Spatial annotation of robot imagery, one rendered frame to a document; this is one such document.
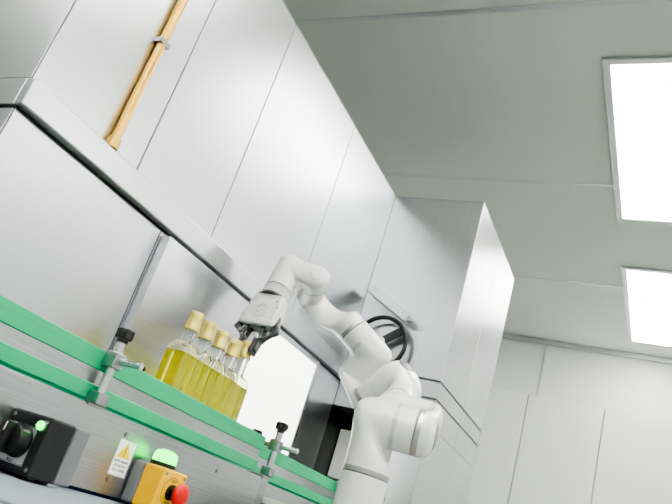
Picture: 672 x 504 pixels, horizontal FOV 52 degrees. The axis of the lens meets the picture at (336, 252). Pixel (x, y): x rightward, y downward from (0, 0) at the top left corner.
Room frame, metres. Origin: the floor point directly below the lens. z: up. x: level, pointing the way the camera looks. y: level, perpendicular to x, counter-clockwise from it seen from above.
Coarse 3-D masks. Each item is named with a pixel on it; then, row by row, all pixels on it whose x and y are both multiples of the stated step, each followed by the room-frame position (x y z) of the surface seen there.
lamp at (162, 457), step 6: (156, 450) 1.29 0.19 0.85; (162, 450) 1.28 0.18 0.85; (168, 450) 1.28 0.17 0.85; (156, 456) 1.28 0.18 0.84; (162, 456) 1.27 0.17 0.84; (168, 456) 1.27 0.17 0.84; (174, 456) 1.28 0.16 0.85; (150, 462) 1.28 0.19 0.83; (156, 462) 1.27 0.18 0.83; (162, 462) 1.27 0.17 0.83; (168, 462) 1.27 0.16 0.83; (174, 462) 1.28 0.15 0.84; (168, 468) 1.27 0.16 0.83; (174, 468) 1.29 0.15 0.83
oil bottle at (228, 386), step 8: (232, 368) 1.68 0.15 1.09; (224, 376) 1.65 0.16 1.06; (232, 376) 1.67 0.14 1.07; (224, 384) 1.65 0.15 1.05; (232, 384) 1.67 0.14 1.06; (224, 392) 1.66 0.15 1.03; (232, 392) 1.68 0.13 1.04; (216, 400) 1.65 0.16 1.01; (224, 400) 1.67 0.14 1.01; (216, 408) 1.65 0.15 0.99; (224, 408) 1.68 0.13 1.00
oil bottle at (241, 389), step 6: (240, 378) 1.71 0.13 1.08; (240, 384) 1.71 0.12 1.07; (246, 384) 1.73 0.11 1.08; (240, 390) 1.72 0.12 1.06; (246, 390) 1.74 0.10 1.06; (234, 396) 1.70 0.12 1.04; (240, 396) 1.72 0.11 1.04; (234, 402) 1.71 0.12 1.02; (240, 402) 1.73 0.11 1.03; (234, 408) 1.72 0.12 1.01; (240, 408) 1.74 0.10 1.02; (228, 414) 1.70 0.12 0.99; (234, 414) 1.73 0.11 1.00
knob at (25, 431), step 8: (8, 424) 0.98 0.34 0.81; (16, 424) 0.99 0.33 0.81; (24, 424) 1.00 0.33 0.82; (0, 432) 0.98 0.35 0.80; (8, 432) 0.98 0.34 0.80; (16, 432) 0.99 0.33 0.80; (24, 432) 0.99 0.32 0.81; (32, 432) 1.00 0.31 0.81; (0, 440) 0.98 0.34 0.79; (8, 440) 0.99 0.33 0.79; (16, 440) 0.98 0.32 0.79; (24, 440) 0.99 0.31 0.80; (32, 440) 1.00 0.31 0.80; (0, 448) 0.98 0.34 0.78; (8, 448) 0.99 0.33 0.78; (16, 448) 0.99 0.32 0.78; (24, 448) 0.99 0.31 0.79; (16, 456) 1.00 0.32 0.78
